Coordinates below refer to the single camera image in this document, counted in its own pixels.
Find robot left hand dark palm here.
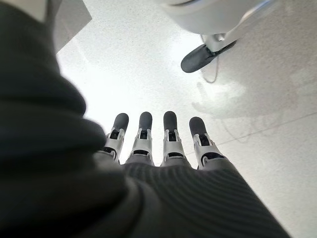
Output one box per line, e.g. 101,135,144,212
0,0,292,238

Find thin white cable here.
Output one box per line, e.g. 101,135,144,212
201,34,220,84

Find robot left leg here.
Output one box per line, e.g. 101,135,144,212
158,0,276,52

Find black robot left foot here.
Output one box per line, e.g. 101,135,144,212
180,39,238,73

